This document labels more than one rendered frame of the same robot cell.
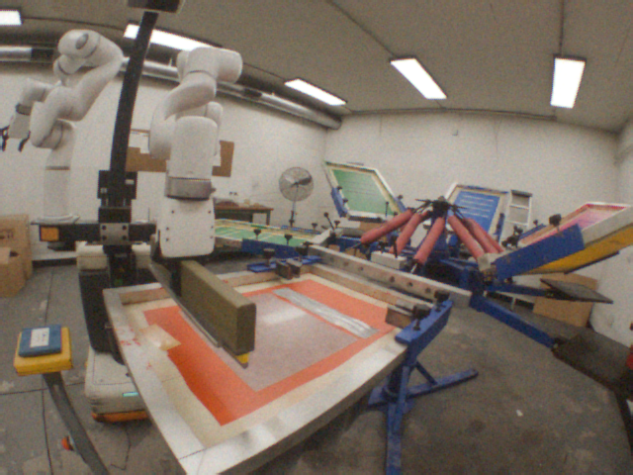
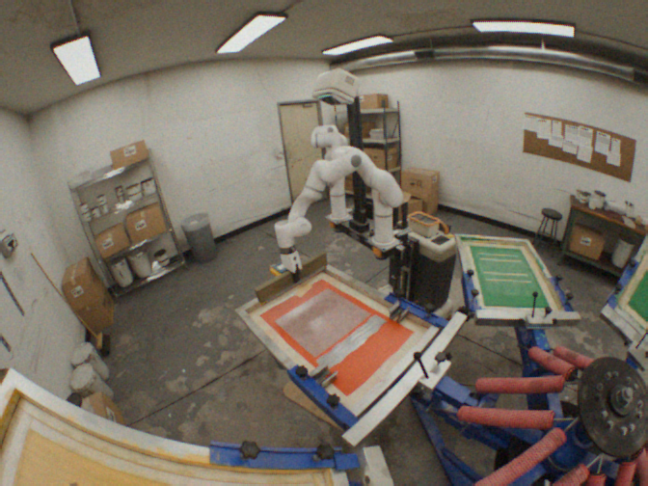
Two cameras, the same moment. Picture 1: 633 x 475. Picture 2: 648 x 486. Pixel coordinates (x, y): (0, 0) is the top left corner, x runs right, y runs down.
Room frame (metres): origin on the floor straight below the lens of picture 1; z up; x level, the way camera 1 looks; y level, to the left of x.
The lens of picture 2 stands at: (0.78, -0.74, 1.81)
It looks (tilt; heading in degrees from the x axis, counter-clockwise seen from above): 28 degrees down; 100
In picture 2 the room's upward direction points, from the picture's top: 7 degrees counter-clockwise
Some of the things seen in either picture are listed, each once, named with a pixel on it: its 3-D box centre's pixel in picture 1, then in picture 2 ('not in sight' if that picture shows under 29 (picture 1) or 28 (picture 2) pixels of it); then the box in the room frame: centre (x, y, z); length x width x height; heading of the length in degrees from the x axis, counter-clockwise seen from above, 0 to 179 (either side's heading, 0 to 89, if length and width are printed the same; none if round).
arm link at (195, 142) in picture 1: (196, 149); (293, 231); (0.48, 0.24, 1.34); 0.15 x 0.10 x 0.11; 32
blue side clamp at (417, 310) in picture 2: (284, 270); (412, 312); (0.99, 0.10, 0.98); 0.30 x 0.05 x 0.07; 139
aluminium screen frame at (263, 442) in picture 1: (285, 316); (331, 323); (0.63, 0.05, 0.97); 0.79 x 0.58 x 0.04; 139
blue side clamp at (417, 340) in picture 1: (425, 328); (319, 395); (0.63, -0.31, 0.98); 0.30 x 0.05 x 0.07; 139
